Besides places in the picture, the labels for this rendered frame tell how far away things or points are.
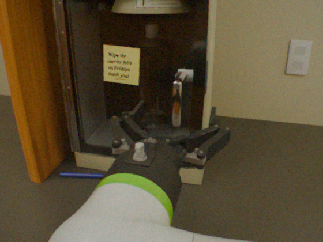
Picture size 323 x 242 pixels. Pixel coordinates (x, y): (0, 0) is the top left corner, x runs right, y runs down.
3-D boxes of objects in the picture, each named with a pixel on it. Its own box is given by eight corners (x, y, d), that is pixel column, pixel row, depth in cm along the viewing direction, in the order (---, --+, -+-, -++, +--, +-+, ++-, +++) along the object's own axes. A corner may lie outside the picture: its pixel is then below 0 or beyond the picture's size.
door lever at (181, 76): (187, 116, 60) (174, 115, 61) (188, 71, 56) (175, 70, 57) (182, 128, 55) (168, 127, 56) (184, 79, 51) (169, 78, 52)
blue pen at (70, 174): (59, 173, 70) (115, 176, 69) (60, 170, 71) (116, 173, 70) (60, 177, 70) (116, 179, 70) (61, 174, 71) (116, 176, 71)
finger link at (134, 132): (157, 161, 44) (148, 164, 44) (128, 130, 53) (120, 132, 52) (157, 139, 42) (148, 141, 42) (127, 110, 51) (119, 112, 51)
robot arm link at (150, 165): (100, 232, 36) (172, 246, 34) (88, 154, 31) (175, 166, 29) (116, 201, 41) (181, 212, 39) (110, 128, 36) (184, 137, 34)
